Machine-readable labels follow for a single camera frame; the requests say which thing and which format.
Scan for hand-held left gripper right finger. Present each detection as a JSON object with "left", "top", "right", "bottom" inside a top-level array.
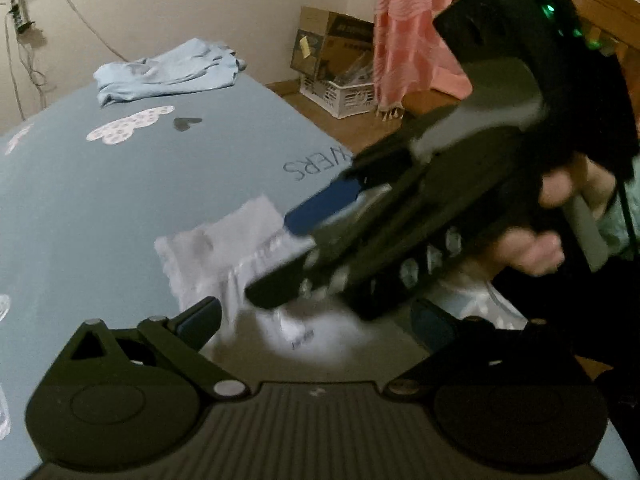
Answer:
[{"left": 385, "top": 300, "right": 581, "bottom": 400}]

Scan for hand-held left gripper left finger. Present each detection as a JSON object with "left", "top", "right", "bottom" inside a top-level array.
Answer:
[{"left": 47, "top": 296, "right": 246, "bottom": 402}]

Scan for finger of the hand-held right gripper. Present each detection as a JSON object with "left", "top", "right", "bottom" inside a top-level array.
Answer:
[
  {"left": 245, "top": 220, "right": 386, "bottom": 310},
  {"left": 282, "top": 127, "right": 441, "bottom": 239}
]

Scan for grey striped pants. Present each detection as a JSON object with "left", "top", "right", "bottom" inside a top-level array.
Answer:
[{"left": 154, "top": 194, "right": 418, "bottom": 367}]

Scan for person's right forearm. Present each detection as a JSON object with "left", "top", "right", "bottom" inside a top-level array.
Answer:
[{"left": 597, "top": 195, "right": 640, "bottom": 261}]

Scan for person's right hand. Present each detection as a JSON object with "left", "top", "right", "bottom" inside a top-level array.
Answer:
[{"left": 506, "top": 156, "right": 616, "bottom": 276}]

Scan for white plastic basket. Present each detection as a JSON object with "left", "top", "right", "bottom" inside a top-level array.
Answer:
[{"left": 299, "top": 72, "right": 378, "bottom": 120}]

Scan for pink curtain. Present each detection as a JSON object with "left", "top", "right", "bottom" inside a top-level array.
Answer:
[{"left": 372, "top": 0, "right": 476, "bottom": 121}]

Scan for person's dark clothing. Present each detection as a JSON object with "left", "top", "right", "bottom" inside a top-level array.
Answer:
[{"left": 490, "top": 260, "right": 640, "bottom": 480}]

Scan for teal printed bed sheet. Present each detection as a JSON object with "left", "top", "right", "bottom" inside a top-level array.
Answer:
[{"left": 0, "top": 72, "right": 531, "bottom": 480}]

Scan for cardboard box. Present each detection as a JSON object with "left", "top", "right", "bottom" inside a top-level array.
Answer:
[{"left": 290, "top": 6, "right": 376, "bottom": 82}]

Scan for wooden furniture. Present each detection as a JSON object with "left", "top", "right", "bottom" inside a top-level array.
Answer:
[{"left": 547, "top": 0, "right": 640, "bottom": 66}]

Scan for light blue cloth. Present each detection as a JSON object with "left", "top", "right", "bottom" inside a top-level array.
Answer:
[{"left": 94, "top": 37, "right": 248, "bottom": 107}]

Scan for hanging power strip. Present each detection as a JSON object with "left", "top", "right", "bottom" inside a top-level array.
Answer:
[{"left": 6, "top": 0, "right": 35, "bottom": 36}]

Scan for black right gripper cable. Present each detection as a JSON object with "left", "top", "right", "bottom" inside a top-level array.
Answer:
[{"left": 614, "top": 160, "right": 640, "bottom": 248}]

